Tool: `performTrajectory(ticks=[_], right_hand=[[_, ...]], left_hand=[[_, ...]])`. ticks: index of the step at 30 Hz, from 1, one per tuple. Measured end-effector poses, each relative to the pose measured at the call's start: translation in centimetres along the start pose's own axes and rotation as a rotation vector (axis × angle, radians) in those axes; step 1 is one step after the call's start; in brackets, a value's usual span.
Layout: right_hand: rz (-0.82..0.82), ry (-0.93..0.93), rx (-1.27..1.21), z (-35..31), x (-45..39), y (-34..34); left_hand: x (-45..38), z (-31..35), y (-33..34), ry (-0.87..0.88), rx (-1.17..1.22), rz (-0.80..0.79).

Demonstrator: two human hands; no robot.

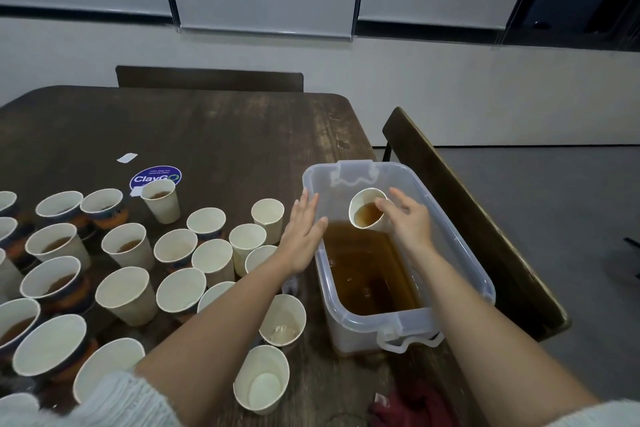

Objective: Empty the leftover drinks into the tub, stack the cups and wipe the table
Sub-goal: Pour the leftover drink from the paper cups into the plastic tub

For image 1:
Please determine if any dark wooden table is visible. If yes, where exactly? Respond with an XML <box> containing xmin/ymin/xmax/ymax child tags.
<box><xmin>0</xmin><ymin>85</ymin><xmax>501</xmax><ymax>427</ymax></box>

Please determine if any dark wooden chair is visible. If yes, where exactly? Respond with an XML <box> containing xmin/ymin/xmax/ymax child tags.
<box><xmin>115</xmin><ymin>65</ymin><xmax>305</xmax><ymax>93</ymax></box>
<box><xmin>382</xmin><ymin>106</ymin><xmax>571</xmax><ymax>343</ymax></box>

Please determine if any person's left forearm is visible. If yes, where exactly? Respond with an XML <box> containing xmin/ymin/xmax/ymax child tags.
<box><xmin>0</xmin><ymin>262</ymin><xmax>301</xmax><ymax>427</ymax></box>

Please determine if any dark red cloth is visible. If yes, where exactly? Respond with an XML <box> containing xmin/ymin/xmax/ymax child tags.
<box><xmin>370</xmin><ymin>382</ymin><xmax>461</xmax><ymax>427</ymax></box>

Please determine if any clear plastic storage bin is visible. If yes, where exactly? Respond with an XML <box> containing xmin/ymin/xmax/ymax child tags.
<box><xmin>302</xmin><ymin>159</ymin><xmax>497</xmax><ymax>355</ymax></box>

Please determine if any person's right forearm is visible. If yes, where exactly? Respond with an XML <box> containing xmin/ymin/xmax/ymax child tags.
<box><xmin>405</xmin><ymin>242</ymin><xmax>640</xmax><ymax>427</ymax></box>

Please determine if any white paper cup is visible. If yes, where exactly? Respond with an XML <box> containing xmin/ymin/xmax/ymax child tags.
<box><xmin>229</xmin><ymin>222</ymin><xmax>268</xmax><ymax>278</ymax></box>
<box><xmin>347</xmin><ymin>186</ymin><xmax>391</xmax><ymax>234</ymax></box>
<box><xmin>250</xmin><ymin>197</ymin><xmax>286</xmax><ymax>245</ymax></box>

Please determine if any person's left hand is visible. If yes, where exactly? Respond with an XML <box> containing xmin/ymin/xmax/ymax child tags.
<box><xmin>272</xmin><ymin>189</ymin><xmax>329</xmax><ymax>278</ymax></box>

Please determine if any person's right hand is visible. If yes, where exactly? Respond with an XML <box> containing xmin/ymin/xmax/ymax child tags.
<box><xmin>372</xmin><ymin>186</ymin><xmax>436</xmax><ymax>258</ymax></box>

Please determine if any group of paper cups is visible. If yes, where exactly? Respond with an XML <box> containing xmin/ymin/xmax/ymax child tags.
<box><xmin>0</xmin><ymin>178</ymin><xmax>286</xmax><ymax>413</ymax></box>

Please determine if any round blue sticker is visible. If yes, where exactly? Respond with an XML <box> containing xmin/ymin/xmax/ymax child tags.
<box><xmin>129</xmin><ymin>165</ymin><xmax>183</xmax><ymax>195</ymax></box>

